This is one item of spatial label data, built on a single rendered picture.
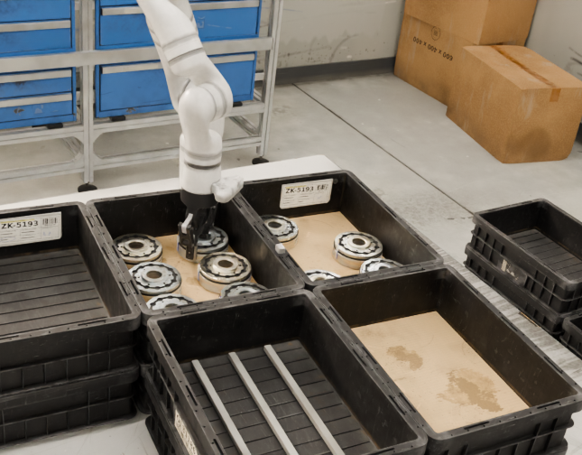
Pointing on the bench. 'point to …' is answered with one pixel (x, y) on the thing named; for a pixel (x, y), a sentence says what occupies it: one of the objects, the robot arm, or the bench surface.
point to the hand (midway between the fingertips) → (196, 246)
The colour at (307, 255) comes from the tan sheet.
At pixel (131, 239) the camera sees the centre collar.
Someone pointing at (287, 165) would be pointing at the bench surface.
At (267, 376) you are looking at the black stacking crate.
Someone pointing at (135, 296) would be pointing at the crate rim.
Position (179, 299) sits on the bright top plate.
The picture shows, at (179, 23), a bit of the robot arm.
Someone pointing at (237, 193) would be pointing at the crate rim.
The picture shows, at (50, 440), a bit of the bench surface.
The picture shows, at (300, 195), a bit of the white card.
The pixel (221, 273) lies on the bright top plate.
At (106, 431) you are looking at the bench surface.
